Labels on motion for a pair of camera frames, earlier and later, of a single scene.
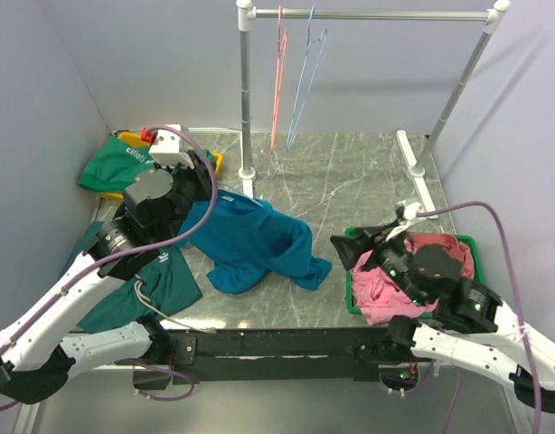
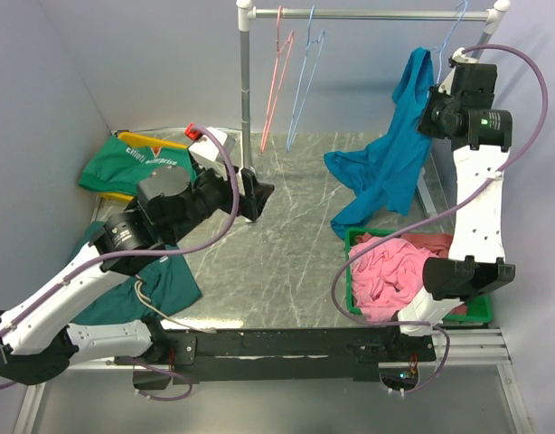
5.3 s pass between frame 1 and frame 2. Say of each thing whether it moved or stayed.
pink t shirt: stayed
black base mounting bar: stayed
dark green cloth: stayed
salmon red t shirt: stayed
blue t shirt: moved
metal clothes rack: stayed
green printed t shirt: stayed
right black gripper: moved
